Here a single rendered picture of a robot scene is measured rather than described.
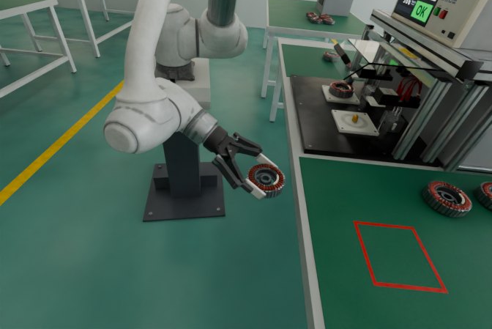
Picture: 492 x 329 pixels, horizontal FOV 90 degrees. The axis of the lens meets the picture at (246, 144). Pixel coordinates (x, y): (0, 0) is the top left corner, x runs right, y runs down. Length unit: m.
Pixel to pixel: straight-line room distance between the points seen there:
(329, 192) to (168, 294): 0.93
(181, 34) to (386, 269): 1.00
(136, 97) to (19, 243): 1.38
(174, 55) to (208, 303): 1.11
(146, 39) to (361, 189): 0.69
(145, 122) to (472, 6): 0.87
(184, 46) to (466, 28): 0.91
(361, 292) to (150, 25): 0.70
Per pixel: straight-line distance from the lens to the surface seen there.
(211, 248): 1.46
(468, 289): 0.79
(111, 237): 1.61
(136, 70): 0.55
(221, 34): 1.04
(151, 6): 0.60
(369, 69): 1.24
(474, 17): 0.94
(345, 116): 1.10
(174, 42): 1.10
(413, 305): 0.69
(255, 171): 0.72
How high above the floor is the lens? 1.29
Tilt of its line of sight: 39 degrees down
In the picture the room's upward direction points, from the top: 6 degrees clockwise
